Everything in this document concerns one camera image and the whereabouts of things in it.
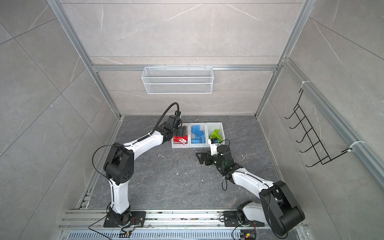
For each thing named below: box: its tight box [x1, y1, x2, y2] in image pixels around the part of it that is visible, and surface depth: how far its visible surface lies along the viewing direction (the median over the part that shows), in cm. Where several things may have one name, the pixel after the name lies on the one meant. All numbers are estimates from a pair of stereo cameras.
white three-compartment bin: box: [171, 122, 226, 149], surface depth 103 cm
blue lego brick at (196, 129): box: [191, 125, 202, 134], surface depth 109 cm
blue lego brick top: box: [195, 130, 204, 139], surface depth 108 cm
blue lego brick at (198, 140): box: [191, 136, 206, 144], surface depth 102 cm
